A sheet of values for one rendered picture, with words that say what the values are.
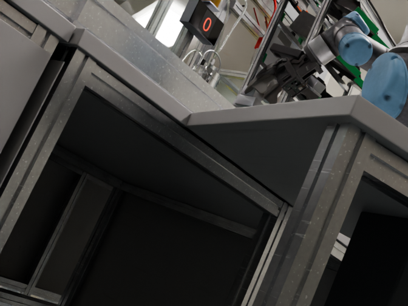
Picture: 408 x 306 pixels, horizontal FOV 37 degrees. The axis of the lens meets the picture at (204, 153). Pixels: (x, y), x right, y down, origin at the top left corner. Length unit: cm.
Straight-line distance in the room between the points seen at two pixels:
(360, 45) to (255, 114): 65
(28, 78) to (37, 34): 7
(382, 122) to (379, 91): 41
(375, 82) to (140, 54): 45
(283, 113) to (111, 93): 32
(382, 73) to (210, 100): 37
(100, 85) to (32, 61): 13
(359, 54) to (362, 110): 80
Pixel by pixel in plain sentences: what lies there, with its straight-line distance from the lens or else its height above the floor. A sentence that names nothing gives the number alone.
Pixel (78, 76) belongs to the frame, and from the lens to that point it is 100.
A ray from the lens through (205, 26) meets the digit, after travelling 168.
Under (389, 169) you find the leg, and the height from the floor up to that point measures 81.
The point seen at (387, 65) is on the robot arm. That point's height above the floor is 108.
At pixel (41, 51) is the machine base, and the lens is 97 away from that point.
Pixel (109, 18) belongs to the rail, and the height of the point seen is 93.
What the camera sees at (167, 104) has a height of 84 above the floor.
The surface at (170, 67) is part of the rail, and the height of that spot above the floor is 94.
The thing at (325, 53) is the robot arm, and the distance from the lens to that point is 165.
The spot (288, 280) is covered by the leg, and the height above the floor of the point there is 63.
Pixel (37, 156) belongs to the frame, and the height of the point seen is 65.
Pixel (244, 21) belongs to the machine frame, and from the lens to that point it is 329.
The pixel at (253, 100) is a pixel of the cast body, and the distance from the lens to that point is 168.
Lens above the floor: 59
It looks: 10 degrees up
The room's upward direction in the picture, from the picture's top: 24 degrees clockwise
